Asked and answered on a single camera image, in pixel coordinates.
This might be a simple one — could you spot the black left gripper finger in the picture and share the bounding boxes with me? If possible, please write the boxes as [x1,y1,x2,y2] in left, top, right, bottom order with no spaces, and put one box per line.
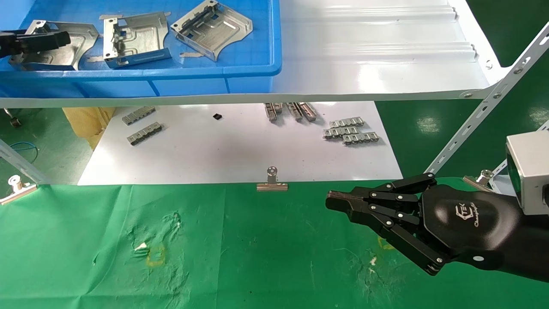
[0,31,71,58]

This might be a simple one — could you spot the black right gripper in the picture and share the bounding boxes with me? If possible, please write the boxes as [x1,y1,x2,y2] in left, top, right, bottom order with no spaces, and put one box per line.
[326,173,522,276]

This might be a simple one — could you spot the stamped metal bracket part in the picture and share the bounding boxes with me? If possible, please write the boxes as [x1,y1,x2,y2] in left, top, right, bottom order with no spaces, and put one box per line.
[100,12,172,68]
[9,19,100,71]
[170,0,253,62]

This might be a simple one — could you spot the black caster wheel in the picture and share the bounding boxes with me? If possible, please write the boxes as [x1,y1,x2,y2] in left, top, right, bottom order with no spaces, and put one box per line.
[4,108,23,127]

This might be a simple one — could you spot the silver connector strip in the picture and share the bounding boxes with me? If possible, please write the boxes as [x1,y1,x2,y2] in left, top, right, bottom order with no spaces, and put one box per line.
[323,126,360,139]
[329,117,365,128]
[342,132,380,145]

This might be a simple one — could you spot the yellow plastic bag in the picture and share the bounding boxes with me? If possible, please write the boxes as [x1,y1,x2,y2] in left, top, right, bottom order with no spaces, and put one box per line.
[63,106,117,150]

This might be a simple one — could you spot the silver binder clip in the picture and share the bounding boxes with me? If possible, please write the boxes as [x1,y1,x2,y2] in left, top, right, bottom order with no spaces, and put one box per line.
[463,170,495,191]
[256,167,289,191]
[0,175,38,206]

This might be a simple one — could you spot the grey metal clip strip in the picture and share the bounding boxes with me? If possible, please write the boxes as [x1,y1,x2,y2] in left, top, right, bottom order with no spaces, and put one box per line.
[122,106,157,126]
[127,122,163,146]

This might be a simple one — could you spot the grey angle bar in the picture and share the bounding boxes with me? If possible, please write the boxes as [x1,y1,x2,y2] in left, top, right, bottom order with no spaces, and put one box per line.
[0,139,51,185]

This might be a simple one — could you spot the white shelf board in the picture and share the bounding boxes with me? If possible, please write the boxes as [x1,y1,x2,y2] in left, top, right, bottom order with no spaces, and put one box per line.
[0,0,513,108]

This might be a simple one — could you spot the green table cloth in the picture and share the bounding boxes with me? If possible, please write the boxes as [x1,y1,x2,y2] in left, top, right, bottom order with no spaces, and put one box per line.
[0,177,549,309]

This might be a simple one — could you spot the white flat sheet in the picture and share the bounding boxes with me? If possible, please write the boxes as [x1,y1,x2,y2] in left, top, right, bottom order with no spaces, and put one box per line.
[78,101,404,186]

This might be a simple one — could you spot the blue plastic tray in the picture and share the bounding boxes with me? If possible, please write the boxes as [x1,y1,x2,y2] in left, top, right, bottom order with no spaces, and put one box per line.
[0,0,282,97]

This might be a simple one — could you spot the blue cable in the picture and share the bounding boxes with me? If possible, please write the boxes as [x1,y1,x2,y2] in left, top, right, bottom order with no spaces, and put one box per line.
[9,142,40,164]

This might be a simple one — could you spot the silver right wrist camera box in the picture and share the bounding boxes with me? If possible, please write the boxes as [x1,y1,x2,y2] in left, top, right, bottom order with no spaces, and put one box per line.
[505,131,549,215]

